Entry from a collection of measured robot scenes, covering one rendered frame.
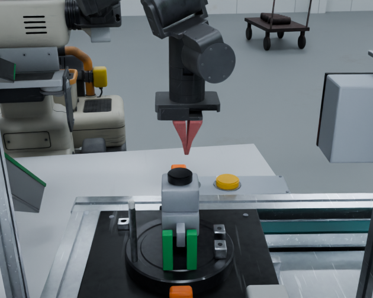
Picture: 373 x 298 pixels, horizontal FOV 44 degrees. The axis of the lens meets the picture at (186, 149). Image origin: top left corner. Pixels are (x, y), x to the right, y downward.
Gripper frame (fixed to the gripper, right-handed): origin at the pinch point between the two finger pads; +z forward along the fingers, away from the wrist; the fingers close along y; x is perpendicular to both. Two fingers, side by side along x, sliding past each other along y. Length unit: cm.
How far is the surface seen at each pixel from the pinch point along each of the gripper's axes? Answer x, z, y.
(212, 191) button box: -3.3, 6.4, 4.4
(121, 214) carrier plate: -11.7, 5.3, -10.2
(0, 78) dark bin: -17.6, -17.7, -22.6
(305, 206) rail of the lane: -8.9, 6.1, 18.7
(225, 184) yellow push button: -2.8, 5.3, 6.5
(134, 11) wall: 856, 115, -63
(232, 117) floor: 287, 109, 52
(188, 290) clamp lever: -40.2, -5.7, -1.6
